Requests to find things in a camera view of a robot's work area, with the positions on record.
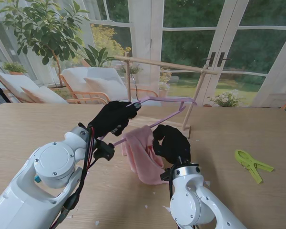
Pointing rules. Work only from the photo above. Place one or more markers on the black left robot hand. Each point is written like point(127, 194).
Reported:
point(112, 117)

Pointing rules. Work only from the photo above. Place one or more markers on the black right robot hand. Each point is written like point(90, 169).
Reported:
point(175, 145)

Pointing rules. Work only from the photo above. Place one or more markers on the pink square towel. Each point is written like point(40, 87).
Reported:
point(143, 164)

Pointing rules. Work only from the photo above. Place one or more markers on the pink clothes hanger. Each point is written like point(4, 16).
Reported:
point(171, 99)

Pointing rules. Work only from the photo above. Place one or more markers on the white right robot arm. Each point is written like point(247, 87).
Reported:
point(188, 207)

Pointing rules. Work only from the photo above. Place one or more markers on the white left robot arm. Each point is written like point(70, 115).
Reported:
point(54, 164)

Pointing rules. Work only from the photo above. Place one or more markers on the green clothes peg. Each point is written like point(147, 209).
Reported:
point(250, 164)

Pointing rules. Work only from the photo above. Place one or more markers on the white paper scrap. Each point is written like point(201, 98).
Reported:
point(97, 223)
point(166, 208)

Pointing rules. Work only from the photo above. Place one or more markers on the wooden drying rack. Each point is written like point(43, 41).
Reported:
point(169, 65)

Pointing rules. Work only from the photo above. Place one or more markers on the printed garden room backdrop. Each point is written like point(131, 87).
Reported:
point(193, 43)

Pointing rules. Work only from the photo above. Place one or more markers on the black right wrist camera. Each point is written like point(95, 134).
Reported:
point(165, 175)

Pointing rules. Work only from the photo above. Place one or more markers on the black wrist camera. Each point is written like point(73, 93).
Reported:
point(105, 150)
point(165, 175)

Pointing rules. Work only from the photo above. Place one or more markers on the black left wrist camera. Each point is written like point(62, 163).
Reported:
point(105, 150)

